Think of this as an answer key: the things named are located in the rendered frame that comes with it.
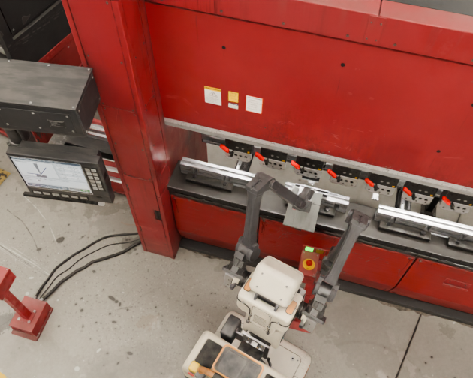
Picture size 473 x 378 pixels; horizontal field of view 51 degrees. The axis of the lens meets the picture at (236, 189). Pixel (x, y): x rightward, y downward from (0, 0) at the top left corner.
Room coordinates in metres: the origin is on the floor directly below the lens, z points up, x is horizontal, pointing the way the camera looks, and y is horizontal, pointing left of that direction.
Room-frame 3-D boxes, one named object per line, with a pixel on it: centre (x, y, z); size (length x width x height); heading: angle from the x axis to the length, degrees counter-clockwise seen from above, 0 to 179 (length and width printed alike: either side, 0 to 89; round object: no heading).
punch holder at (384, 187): (1.52, -0.79, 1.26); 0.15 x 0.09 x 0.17; 75
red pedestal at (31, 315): (1.11, 1.42, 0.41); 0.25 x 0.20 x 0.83; 165
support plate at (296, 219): (1.48, -0.39, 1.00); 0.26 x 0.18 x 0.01; 165
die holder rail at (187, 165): (1.77, 0.11, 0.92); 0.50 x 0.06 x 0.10; 75
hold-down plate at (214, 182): (1.72, 0.17, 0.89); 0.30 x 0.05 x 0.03; 75
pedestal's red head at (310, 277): (1.23, -0.48, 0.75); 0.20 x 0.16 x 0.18; 77
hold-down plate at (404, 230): (1.41, -0.99, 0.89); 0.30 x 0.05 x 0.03; 75
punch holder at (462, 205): (1.42, -1.17, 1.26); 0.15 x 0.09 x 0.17; 75
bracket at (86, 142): (1.70, 0.90, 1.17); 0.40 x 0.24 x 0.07; 75
